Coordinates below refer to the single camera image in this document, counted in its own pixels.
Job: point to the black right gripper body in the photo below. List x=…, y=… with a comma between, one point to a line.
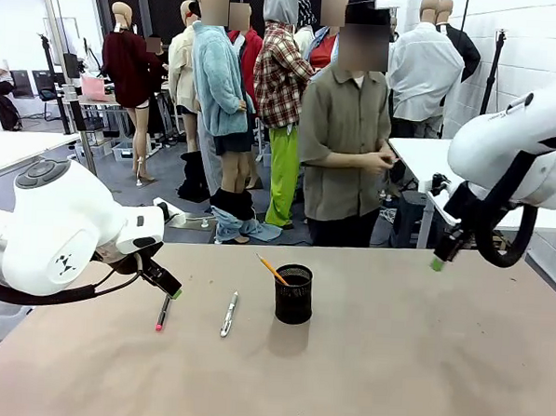
x=451, y=245

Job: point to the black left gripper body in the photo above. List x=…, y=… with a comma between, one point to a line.
x=151, y=267

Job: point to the person's right forearm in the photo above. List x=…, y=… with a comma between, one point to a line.
x=345, y=161

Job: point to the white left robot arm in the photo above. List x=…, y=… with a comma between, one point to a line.
x=48, y=233

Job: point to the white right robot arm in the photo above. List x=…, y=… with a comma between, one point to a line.
x=500, y=150

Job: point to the black pen pink cap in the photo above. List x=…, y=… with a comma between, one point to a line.
x=163, y=311

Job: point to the silver pen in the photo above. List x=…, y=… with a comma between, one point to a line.
x=229, y=313

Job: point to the black mesh pen holder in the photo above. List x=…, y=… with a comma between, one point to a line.
x=293, y=295

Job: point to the person's right hand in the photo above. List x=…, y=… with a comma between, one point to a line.
x=376, y=164

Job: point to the person's left hand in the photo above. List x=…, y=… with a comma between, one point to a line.
x=389, y=153

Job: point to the black clamp on table edge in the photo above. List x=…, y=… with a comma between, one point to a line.
x=439, y=184

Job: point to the white table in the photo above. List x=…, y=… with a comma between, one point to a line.
x=20, y=150
x=425, y=155

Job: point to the black boots pair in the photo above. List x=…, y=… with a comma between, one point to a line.
x=193, y=178

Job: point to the yellow pencil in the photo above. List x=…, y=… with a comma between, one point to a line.
x=271, y=268

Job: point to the grey storage crate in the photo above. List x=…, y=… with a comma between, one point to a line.
x=122, y=152

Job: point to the person in olive shirt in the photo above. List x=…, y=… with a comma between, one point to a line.
x=343, y=127

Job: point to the mannequin in white shirt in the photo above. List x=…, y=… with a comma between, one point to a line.
x=425, y=71

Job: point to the black tripod stand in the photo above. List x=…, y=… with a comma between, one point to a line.
x=495, y=70

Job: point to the pink box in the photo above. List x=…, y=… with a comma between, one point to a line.
x=94, y=89

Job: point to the mannequin in black suit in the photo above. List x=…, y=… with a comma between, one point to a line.
x=465, y=50

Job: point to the mannequin in blue fleece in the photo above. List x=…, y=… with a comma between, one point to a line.
x=219, y=84

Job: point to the mannequin in cream jacket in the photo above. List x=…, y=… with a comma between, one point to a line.
x=180, y=72

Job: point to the mannequin in maroon dress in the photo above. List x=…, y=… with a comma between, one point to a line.
x=126, y=69

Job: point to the black office chair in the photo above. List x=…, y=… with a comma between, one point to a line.
x=45, y=88

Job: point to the black light stand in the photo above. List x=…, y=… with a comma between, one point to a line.
x=56, y=80

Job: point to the mannequin plaid shirt green trousers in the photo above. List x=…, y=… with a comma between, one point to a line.
x=282, y=87

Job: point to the mannequin in red blue vest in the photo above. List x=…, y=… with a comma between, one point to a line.
x=324, y=47

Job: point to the mannequin in red jacket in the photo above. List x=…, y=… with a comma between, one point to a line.
x=251, y=53

